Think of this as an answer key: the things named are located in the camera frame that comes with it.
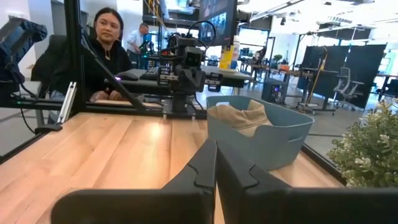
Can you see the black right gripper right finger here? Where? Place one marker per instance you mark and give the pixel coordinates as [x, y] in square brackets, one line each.
[255, 202]

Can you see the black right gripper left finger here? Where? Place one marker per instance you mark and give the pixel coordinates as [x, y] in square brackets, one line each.
[186, 202]

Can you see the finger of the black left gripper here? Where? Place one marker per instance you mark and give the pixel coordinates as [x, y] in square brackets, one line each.
[185, 80]
[199, 80]

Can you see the beige knit hat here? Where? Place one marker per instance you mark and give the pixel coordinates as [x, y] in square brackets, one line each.
[239, 116]

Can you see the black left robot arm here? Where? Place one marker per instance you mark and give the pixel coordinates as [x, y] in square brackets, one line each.
[179, 102]

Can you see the black keyboard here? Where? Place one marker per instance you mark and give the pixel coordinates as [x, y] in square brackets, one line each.
[150, 73]

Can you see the grey desk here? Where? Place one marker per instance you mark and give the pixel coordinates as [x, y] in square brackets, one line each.
[227, 77]

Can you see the yellow sign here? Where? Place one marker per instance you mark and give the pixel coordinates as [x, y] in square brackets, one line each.
[226, 57]

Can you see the black computer mouse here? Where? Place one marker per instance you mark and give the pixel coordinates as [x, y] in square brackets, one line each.
[127, 76]

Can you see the standing person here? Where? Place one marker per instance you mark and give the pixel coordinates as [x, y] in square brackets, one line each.
[135, 42]

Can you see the large black monitor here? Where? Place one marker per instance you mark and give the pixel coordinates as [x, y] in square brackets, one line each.
[217, 21]

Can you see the teal plastic basket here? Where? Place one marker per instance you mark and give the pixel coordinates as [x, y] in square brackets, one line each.
[273, 143]

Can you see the seated person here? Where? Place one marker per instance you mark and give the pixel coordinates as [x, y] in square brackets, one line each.
[107, 53]

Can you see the black computer tower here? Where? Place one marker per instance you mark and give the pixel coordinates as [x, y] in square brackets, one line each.
[274, 91]

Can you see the black office chair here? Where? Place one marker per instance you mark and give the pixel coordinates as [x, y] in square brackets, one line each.
[46, 62]

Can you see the artificial green plant black pot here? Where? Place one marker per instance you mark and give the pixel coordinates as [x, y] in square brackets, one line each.
[370, 149]

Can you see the white office chair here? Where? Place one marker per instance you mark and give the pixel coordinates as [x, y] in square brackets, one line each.
[346, 87]

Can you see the blue jacket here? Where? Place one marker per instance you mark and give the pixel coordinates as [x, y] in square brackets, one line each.
[15, 46]

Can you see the black partition panel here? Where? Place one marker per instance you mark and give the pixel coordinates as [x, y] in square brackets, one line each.
[367, 71]

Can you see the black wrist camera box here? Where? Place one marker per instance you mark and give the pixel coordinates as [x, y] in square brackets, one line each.
[192, 56]

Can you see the black diagonal frame brace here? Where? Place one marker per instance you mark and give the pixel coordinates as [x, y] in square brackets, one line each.
[115, 81]

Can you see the black frame end rail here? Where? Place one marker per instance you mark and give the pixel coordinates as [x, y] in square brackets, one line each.
[102, 109]

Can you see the black frame upright post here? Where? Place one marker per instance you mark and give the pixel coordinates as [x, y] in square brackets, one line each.
[74, 56]

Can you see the white aluminium bracket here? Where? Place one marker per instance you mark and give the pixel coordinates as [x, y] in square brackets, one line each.
[66, 104]

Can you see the black table edge rail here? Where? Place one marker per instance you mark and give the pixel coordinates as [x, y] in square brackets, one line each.
[18, 149]

